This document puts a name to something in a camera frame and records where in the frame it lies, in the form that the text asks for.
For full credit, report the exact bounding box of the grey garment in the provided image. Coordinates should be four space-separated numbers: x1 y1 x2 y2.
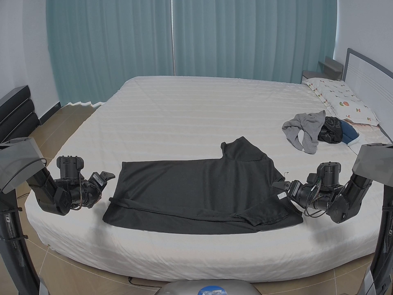
282 110 326 154

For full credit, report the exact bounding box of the blue-green curtain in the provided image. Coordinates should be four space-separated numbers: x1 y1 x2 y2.
46 0 175 107
173 0 338 84

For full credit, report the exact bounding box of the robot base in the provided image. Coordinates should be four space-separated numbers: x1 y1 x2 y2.
155 281 261 295

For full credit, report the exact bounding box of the black chest of drawers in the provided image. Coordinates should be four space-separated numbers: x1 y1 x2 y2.
0 85 40 144

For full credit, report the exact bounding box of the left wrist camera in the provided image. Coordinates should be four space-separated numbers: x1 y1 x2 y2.
91 172 108 191

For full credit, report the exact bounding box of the dark blue garment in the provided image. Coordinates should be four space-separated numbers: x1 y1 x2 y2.
341 122 361 145

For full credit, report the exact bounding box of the white printed pillow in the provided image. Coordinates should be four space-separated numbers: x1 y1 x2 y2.
302 78 381 126

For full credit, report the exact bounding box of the bed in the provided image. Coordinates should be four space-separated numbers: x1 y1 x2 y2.
25 48 393 283

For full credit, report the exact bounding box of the black patterned garment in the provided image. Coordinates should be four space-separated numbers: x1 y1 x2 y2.
318 116 343 144

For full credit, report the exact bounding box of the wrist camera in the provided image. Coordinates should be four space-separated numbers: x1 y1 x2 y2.
287 179 305 198
91 172 108 191

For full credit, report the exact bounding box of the black cable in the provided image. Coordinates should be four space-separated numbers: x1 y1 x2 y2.
127 276 161 288

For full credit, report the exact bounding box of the grey bedside table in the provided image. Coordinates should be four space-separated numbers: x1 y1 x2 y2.
302 57 344 82

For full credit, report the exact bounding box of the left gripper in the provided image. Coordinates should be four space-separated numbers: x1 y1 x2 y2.
79 170 116 210

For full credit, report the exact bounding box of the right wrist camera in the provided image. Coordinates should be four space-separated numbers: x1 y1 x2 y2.
287 179 305 198

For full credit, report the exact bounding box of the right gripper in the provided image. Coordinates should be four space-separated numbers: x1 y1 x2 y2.
271 181 321 210

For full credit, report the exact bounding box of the black long-sleeved top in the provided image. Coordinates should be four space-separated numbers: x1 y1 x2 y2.
102 136 304 235

